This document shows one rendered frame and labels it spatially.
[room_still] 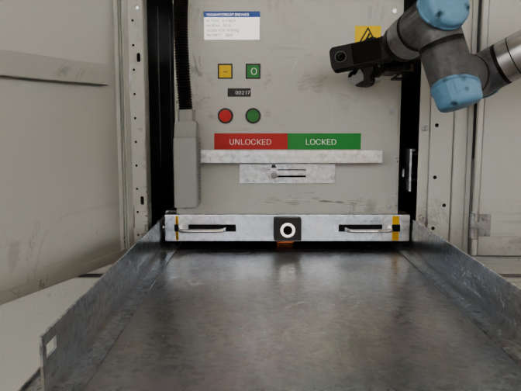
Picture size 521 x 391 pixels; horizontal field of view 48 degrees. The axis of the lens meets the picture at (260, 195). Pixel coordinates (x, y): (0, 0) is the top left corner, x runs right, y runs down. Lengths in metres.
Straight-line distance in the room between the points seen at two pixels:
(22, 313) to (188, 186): 0.47
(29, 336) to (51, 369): 0.73
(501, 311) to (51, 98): 0.82
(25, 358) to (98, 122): 0.55
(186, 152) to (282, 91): 0.26
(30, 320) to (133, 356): 0.66
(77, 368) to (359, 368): 0.32
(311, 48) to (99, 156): 0.50
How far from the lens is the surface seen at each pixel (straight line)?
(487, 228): 1.33
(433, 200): 1.31
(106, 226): 1.26
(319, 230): 1.30
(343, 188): 1.30
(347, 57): 1.13
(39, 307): 1.37
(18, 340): 1.41
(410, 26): 1.04
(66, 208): 1.16
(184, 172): 1.19
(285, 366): 0.71
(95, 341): 0.80
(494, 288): 0.90
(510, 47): 1.10
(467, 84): 0.99
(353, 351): 0.76
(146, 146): 1.27
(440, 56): 1.00
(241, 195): 1.29
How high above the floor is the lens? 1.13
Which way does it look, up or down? 7 degrees down
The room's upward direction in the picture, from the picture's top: straight up
